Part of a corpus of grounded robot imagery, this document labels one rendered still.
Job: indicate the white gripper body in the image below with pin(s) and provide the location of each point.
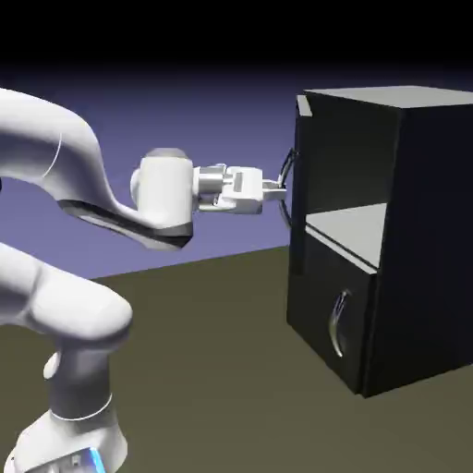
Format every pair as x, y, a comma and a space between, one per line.
248, 192

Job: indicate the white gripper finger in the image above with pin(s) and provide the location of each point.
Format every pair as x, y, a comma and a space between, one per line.
274, 193
271, 183

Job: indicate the black cabinet door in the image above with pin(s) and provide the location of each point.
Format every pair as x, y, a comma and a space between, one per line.
300, 166
317, 295

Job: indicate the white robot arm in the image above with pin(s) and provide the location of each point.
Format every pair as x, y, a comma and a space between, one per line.
74, 155

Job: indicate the black cabinet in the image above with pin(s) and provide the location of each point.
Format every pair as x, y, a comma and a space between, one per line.
425, 221

